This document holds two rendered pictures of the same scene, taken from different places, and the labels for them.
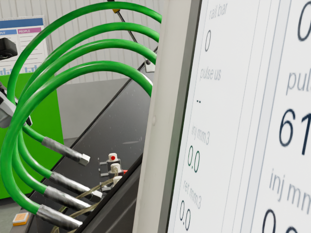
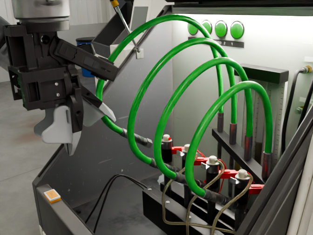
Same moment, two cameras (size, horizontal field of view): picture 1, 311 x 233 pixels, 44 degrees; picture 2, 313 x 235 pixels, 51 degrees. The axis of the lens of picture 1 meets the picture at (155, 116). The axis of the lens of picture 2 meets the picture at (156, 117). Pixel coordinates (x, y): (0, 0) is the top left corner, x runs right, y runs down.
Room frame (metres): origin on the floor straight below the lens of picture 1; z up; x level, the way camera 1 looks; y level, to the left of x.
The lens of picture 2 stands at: (0.07, 0.47, 1.46)
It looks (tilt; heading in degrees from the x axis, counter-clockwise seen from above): 20 degrees down; 332
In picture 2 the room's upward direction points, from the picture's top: 2 degrees counter-clockwise
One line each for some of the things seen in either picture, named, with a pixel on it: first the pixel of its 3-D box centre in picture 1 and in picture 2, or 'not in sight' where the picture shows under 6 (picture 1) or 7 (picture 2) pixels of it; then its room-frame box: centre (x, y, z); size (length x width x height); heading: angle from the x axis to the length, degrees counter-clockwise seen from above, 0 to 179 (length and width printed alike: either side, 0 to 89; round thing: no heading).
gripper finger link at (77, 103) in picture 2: not in sight; (71, 103); (0.55, 0.36, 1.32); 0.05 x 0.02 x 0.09; 9
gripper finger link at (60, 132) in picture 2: not in sight; (60, 134); (0.56, 0.38, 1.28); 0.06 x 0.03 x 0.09; 99
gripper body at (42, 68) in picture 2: not in sight; (44, 64); (0.57, 0.39, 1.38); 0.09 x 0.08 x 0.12; 99
